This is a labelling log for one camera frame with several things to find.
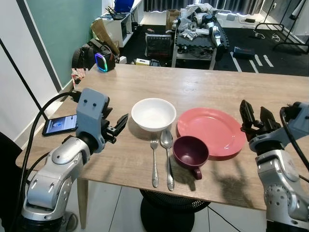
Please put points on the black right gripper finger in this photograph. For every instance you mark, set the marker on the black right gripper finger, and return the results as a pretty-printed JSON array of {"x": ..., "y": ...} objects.
[
  {"x": 267, "y": 117},
  {"x": 249, "y": 115}
]

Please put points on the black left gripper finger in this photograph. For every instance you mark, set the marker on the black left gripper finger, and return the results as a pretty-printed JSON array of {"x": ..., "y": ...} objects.
[
  {"x": 120, "y": 125},
  {"x": 108, "y": 113}
]

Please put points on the white bowl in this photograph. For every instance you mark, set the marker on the white bowl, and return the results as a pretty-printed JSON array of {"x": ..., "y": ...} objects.
[{"x": 153, "y": 114}]

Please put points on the pink plate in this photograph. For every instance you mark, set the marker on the pink plate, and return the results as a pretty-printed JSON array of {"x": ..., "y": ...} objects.
[{"x": 212, "y": 126}]

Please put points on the steel spoon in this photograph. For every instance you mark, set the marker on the steel spoon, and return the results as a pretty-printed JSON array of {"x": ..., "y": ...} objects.
[{"x": 167, "y": 140}]

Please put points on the black smartphone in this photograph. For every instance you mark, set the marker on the black smartphone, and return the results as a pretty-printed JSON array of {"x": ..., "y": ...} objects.
[{"x": 60, "y": 124}]

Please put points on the steel fork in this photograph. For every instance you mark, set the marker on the steel fork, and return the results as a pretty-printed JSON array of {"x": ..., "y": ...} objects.
[{"x": 154, "y": 164}]

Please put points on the black bag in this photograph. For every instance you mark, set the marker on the black bag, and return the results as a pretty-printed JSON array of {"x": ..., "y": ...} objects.
[{"x": 83, "y": 57}]

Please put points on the small yellow white box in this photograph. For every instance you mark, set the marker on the small yellow white box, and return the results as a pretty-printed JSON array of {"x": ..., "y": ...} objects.
[{"x": 142, "y": 61}]

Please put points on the dark blue case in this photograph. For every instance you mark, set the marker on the dark blue case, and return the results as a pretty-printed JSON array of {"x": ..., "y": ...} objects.
[{"x": 245, "y": 52}]

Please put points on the light wooden table leg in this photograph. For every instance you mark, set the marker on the light wooden table leg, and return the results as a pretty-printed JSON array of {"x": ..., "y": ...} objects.
[{"x": 82, "y": 203}]

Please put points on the brown cardboard sheet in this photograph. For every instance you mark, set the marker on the brown cardboard sheet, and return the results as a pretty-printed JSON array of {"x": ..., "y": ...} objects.
[{"x": 104, "y": 34}]

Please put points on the black metal rack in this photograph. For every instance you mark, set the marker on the black metal rack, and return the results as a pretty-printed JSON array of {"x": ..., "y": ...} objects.
[{"x": 280, "y": 36}]

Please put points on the black crate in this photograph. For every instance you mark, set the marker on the black crate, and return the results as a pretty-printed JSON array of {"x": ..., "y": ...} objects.
[{"x": 158, "y": 47}]

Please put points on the black cart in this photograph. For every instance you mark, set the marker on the black cart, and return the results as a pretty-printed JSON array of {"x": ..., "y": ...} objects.
[{"x": 193, "y": 50}]

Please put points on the white shelf unit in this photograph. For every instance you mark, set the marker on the white shelf unit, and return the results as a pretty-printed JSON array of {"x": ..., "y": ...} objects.
[{"x": 118, "y": 26}]

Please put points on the black round stool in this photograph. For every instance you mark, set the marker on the black round stool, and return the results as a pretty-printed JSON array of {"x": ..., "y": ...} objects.
[{"x": 166, "y": 212}]

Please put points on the grey robot lying down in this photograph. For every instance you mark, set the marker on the grey robot lying down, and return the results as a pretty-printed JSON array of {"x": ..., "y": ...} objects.
[{"x": 200, "y": 24}]

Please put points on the blue box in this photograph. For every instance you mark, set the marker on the blue box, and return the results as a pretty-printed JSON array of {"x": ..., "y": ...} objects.
[{"x": 124, "y": 5}]

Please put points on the open cardboard box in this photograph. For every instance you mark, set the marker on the open cardboard box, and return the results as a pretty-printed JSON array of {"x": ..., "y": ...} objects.
[{"x": 172, "y": 19}]

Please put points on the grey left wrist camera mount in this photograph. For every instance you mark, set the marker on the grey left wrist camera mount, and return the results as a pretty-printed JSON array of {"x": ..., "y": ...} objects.
[{"x": 91, "y": 113}]

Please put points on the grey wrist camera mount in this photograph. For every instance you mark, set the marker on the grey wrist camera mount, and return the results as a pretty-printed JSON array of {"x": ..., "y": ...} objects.
[
  {"x": 294, "y": 123},
  {"x": 91, "y": 113}
]

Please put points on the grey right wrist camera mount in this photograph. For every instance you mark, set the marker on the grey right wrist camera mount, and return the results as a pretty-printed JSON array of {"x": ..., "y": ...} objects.
[{"x": 294, "y": 123}]

